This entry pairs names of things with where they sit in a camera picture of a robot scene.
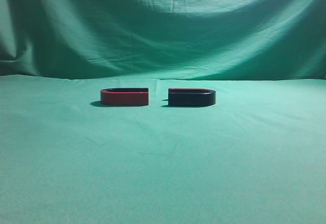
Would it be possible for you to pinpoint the horseshoe magnet blue front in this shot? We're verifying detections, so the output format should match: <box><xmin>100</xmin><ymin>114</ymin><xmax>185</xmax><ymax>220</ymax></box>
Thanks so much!
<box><xmin>168</xmin><ymin>88</ymin><xmax>216</xmax><ymax>106</ymax></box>

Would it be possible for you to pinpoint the left horseshoe magnet red front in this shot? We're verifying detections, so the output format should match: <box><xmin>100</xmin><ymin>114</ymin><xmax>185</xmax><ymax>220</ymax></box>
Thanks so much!
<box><xmin>100</xmin><ymin>88</ymin><xmax>149</xmax><ymax>106</ymax></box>

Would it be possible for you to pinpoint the green cloth backdrop and cover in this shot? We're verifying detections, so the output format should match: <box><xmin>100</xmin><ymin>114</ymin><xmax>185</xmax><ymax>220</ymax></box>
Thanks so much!
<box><xmin>1</xmin><ymin>0</ymin><xmax>325</xmax><ymax>223</ymax></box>

